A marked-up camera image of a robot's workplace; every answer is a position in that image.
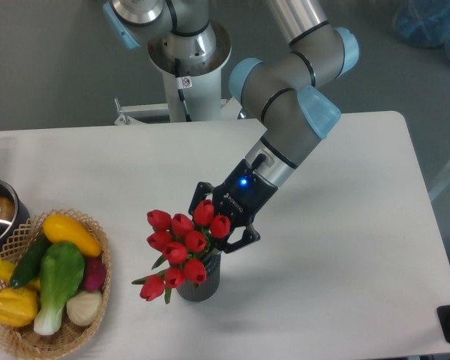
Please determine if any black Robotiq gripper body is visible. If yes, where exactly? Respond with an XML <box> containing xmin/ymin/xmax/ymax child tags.
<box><xmin>211</xmin><ymin>158</ymin><xmax>278</xmax><ymax>229</ymax></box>

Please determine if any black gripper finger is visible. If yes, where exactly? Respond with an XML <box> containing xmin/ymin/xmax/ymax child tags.
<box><xmin>217</xmin><ymin>223</ymin><xmax>261</xmax><ymax>254</ymax></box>
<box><xmin>188</xmin><ymin>181</ymin><xmax>215</xmax><ymax>215</ymax></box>

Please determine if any red tulip bouquet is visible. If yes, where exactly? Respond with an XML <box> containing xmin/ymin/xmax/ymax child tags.
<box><xmin>132</xmin><ymin>199</ymin><xmax>231</xmax><ymax>304</ymax></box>

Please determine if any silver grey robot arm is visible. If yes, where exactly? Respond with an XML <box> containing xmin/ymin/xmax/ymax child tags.
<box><xmin>103</xmin><ymin>1</ymin><xmax>359</xmax><ymax>254</ymax></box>

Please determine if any dark grey ribbed vase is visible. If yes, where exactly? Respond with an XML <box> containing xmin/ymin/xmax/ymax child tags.
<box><xmin>177</xmin><ymin>255</ymin><xmax>221</xmax><ymax>302</ymax></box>

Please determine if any purple red radish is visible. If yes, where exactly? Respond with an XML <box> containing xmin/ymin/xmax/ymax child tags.
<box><xmin>82</xmin><ymin>258</ymin><xmax>107</xmax><ymax>291</ymax></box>

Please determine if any yellow squash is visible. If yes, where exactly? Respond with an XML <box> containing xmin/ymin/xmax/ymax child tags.
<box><xmin>42</xmin><ymin>214</ymin><xmax>102</xmax><ymax>257</ymax></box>

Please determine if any green bok choy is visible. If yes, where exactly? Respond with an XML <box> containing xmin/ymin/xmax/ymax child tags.
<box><xmin>34</xmin><ymin>241</ymin><xmax>85</xmax><ymax>336</ymax></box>

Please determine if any cream white garlic bulb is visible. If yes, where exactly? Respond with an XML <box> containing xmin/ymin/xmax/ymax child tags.
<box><xmin>66</xmin><ymin>291</ymin><xmax>102</xmax><ymax>326</ymax></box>

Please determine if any woven wicker basket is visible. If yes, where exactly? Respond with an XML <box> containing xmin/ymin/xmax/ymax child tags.
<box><xmin>0</xmin><ymin>209</ymin><xmax>112</xmax><ymax>359</ymax></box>

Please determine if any dark green cucumber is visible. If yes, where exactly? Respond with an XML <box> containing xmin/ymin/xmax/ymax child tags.
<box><xmin>9</xmin><ymin>232</ymin><xmax>52</xmax><ymax>289</ymax></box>

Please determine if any small yellow gourd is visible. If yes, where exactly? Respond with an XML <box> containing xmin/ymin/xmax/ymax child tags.
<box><xmin>0</xmin><ymin>257</ymin><xmax>41</xmax><ymax>292</ymax></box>

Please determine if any yellow bell pepper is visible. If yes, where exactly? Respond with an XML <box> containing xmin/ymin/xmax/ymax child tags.
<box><xmin>0</xmin><ymin>287</ymin><xmax>38</xmax><ymax>327</ymax></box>

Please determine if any blue plastic bag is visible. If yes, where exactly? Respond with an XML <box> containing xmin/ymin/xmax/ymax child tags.
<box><xmin>392</xmin><ymin>1</ymin><xmax>450</xmax><ymax>61</ymax></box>

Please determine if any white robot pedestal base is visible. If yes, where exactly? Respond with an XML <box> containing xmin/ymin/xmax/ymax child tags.
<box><xmin>114</xmin><ymin>68</ymin><xmax>251</xmax><ymax>125</ymax></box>

